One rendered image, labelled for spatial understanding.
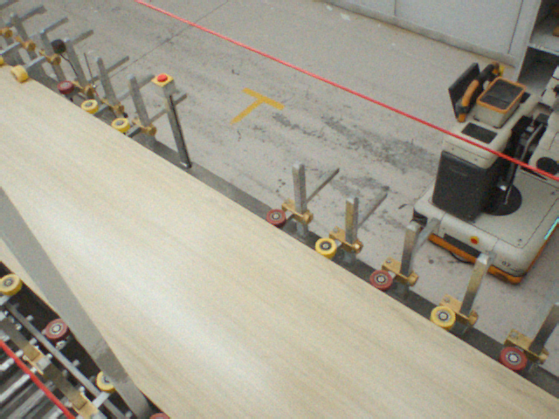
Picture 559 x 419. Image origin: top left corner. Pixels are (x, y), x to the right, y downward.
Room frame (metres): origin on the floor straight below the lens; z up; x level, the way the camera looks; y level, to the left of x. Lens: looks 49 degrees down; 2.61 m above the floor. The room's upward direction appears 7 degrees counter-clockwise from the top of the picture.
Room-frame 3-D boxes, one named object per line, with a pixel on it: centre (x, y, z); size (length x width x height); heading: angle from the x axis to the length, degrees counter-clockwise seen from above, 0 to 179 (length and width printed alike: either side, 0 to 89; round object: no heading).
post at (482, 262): (0.95, -0.62, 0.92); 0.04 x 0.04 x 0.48; 45
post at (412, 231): (1.13, -0.45, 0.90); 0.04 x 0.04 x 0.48; 45
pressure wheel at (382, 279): (1.08, -0.34, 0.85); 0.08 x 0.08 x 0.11
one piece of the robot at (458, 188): (1.98, -1.12, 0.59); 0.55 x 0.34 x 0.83; 134
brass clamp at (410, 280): (1.14, -0.43, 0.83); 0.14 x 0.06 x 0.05; 45
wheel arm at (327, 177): (1.57, -0.13, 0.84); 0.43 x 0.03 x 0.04; 135
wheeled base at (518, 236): (1.91, -1.19, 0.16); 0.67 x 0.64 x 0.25; 44
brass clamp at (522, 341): (0.79, -0.78, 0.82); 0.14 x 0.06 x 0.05; 45
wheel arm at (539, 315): (0.86, -0.83, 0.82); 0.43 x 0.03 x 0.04; 135
